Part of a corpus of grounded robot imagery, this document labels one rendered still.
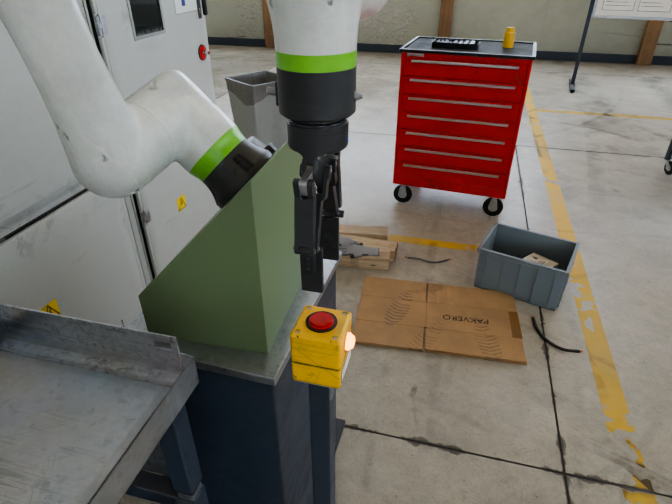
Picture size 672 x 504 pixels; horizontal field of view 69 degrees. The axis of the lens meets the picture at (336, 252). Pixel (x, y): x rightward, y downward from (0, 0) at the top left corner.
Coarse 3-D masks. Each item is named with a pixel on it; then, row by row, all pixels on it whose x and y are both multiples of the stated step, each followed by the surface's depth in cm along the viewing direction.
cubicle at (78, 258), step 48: (0, 48) 109; (0, 96) 111; (0, 144) 112; (48, 144) 125; (0, 192) 114; (48, 192) 127; (0, 240) 117; (48, 240) 129; (96, 240) 147; (0, 288) 117; (48, 288) 132; (96, 288) 150; (144, 288) 178
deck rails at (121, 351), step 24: (0, 312) 78; (24, 312) 77; (48, 312) 76; (0, 336) 81; (24, 336) 80; (48, 336) 78; (72, 336) 77; (96, 336) 75; (120, 336) 74; (144, 336) 72; (168, 336) 71; (48, 360) 76; (72, 360) 76; (96, 360) 76; (120, 360) 76; (144, 360) 75; (168, 360) 74; (168, 384) 72
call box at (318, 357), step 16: (304, 320) 76; (336, 320) 76; (304, 336) 73; (320, 336) 73; (336, 336) 73; (304, 352) 75; (320, 352) 74; (336, 352) 73; (304, 368) 76; (320, 368) 76; (336, 368) 75; (320, 384) 77; (336, 384) 77
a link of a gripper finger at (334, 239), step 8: (328, 224) 71; (336, 224) 70; (328, 232) 72; (336, 232) 71; (320, 240) 73; (328, 240) 72; (336, 240) 72; (328, 248) 73; (336, 248) 73; (328, 256) 74; (336, 256) 73
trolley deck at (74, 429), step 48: (0, 384) 72; (48, 384) 72; (96, 384) 72; (144, 384) 72; (192, 384) 78; (0, 432) 65; (48, 432) 65; (96, 432) 65; (144, 432) 66; (0, 480) 59; (48, 480) 59; (96, 480) 59
